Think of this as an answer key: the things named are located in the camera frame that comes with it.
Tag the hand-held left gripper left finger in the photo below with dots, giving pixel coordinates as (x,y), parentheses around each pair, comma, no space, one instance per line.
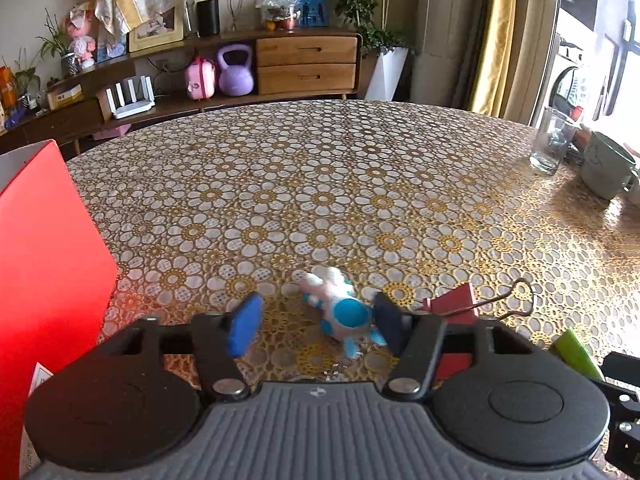
(245,325)

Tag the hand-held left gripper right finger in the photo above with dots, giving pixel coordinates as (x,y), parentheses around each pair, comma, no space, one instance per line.
(392,325)

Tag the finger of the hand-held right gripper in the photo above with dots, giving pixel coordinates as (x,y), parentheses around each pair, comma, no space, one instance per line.
(625,398)
(622,369)

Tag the light green plastic object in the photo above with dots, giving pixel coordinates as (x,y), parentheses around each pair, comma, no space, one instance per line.
(577,355)

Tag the blue and white toy figure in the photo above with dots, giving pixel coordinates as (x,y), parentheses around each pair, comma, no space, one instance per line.
(345,315)

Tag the red and white cardboard box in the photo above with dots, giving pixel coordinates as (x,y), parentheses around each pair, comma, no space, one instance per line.
(45,260)

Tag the red binder clip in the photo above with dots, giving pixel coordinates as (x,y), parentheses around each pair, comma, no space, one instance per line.
(452,302)

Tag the floral lace tablecloth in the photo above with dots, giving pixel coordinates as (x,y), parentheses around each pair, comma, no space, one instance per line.
(350,185)

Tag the green mug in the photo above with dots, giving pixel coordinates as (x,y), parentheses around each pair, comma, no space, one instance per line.
(605,170)

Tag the flat pink box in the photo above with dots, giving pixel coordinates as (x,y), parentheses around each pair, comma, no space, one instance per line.
(112,133)

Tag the clear drinking glass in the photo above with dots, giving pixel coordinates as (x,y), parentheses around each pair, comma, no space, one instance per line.
(550,145)

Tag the white router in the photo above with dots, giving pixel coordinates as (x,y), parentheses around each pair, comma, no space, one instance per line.
(132,105)

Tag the purple kettlebell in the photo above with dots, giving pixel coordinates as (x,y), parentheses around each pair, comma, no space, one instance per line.
(235,77)

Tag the pink toy suitcase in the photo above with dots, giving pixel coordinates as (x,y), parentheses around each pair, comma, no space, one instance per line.
(200,80)

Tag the white planter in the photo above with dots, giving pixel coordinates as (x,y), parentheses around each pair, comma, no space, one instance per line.
(387,75)

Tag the wooden TV cabinet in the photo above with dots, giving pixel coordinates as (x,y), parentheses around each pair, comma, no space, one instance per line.
(305,77)

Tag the small cardboard box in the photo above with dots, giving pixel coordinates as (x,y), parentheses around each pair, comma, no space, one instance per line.
(65,96)

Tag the washing machine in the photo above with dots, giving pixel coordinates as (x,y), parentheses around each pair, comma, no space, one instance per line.
(572,80)

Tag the yellow curtain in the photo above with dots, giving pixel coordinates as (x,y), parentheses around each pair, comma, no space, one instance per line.
(495,35)

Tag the black speaker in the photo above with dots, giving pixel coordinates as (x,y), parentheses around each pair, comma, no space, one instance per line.
(208,17)

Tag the clear plastic bag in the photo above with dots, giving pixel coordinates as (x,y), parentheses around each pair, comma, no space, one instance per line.
(277,7)

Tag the large green houseplant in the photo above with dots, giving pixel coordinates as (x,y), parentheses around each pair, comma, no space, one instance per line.
(360,5)

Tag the blue plastic bag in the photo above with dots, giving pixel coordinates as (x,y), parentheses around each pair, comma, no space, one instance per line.
(312,7)

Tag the small potted plant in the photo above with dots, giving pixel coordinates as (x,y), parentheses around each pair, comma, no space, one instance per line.
(62,55)
(27,77)

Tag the pink plush doll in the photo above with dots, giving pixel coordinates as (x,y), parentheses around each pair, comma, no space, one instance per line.
(81,35)

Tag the orange box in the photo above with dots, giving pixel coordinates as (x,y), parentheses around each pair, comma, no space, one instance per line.
(6,85)

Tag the picture frame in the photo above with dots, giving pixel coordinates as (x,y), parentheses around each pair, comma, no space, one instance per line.
(157,30)

